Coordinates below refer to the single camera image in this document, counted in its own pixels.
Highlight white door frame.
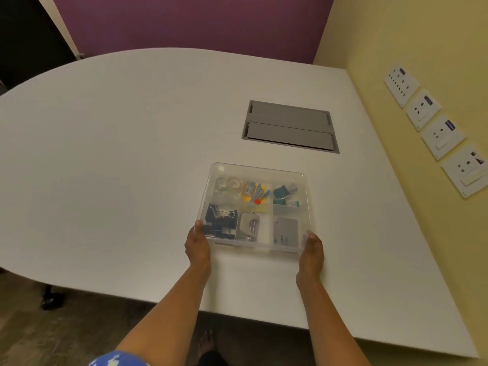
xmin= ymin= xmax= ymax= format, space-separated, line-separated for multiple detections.
xmin=37 ymin=0 xmax=85 ymax=60

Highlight grey stapler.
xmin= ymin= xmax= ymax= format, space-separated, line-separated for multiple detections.
xmin=235 ymin=211 xmax=261 ymax=241

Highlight clear plastic organizer tray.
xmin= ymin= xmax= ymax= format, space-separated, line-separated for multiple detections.
xmin=196 ymin=162 xmax=315 ymax=254

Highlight blue patterned sleeve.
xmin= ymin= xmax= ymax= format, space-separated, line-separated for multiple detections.
xmin=88 ymin=351 xmax=151 ymax=366

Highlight grey table cable hatch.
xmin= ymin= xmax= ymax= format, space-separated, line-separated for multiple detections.
xmin=241 ymin=100 xmax=340 ymax=154

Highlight person's right forearm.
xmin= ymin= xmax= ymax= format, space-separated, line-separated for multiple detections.
xmin=296 ymin=273 xmax=372 ymax=366

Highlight person's left forearm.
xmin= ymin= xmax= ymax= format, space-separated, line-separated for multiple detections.
xmin=114 ymin=262 xmax=212 ymax=363

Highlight white wall socket plate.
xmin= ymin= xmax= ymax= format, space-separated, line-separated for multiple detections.
xmin=420 ymin=115 xmax=467 ymax=161
xmin=384 ymin=65 xmax=421 ymax=109
xmin=441 ymin=144 xmax=488 ymax=199
xmin=405 ymin=89 xmax=442 ymax=132

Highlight person's right hand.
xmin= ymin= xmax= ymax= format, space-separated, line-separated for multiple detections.
xmin=296 ymin=232 xmax=325 ymax=280

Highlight black trouser leg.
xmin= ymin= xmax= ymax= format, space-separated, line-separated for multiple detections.
xmin=198 ymin=350 xmax=229 ymax=366

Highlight person's left hand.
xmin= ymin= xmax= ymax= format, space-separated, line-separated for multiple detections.
xmin=185 ymin=220 xmax=212 ymax=269

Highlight person's bare foot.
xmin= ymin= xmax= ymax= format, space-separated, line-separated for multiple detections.
xmin=197 ymin=329 xmax=216 ymax=359

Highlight pile of black binder clips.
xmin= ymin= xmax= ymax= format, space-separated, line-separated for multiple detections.
xmin=204 ymin=203 xmax=239 ymax=240

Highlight grey staples box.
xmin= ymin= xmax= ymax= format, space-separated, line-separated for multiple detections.
xmin=273 ymin=216 xmax=299 ymax=247

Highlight yellow sticky notes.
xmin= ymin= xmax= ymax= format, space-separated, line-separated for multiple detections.
xmin=241 ymin=184 xmax=268 ymax=205

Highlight black table caster wheel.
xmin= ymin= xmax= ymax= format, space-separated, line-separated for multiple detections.
xmin=40 ymin=284 xmax=65 ymax=311

